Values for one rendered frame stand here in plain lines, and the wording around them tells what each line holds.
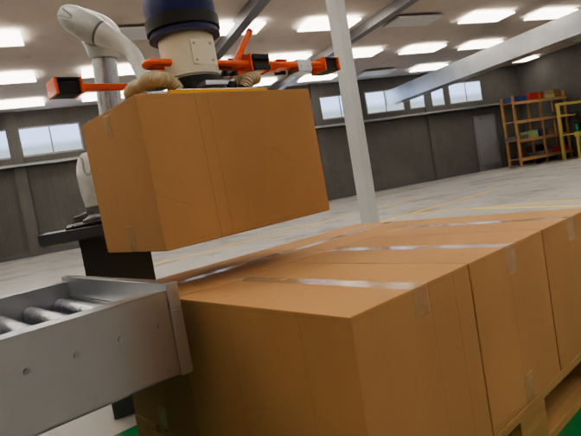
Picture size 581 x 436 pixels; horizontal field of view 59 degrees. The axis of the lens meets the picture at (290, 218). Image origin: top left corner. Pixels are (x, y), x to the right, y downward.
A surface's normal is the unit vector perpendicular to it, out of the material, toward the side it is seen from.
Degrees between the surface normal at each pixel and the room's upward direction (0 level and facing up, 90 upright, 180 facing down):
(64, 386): 90
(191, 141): 90
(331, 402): 90
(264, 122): 90
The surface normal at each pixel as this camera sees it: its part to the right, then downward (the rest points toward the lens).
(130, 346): 0.66, -0.07
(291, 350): -0.73, 0.17
